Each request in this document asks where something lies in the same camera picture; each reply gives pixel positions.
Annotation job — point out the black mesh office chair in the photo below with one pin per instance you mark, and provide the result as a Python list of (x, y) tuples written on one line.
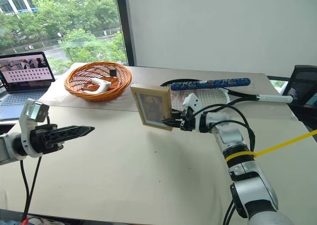
[(304, 86)]

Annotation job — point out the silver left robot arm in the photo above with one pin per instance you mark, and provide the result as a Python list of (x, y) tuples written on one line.
[(6, 148)]

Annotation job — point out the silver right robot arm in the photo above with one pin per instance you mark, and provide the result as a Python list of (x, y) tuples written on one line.
[(237, 138)]

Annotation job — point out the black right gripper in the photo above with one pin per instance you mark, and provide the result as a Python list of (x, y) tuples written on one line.
[(187, 121)]

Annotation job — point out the orange woven basket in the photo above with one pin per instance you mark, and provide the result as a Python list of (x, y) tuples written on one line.
[(76, 86)]

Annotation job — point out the open grey laptop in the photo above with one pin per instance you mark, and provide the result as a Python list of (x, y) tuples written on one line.
[(22, 71)]

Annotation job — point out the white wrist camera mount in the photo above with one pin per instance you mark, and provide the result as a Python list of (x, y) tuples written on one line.
[(27, 116), (192, 101)]

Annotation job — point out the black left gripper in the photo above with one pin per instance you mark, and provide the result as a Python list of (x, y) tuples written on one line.
[(40, 140)]

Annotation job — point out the dark window frame post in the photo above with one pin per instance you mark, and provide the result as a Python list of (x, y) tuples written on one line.
[(125, 24)]

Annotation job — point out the wooden picture frame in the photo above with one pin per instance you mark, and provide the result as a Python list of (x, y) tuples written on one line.
[(152, 106)]

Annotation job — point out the black and white racket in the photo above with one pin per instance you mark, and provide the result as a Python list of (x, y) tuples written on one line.
[(272, 97)]

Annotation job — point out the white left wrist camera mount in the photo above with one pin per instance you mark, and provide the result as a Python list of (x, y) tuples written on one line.
[(27, 116)]

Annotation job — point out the blue patterned tube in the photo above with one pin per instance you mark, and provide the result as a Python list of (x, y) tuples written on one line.
[(210, 84)]

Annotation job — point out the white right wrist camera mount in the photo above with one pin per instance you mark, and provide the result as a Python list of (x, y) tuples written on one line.
[(192, 101)]

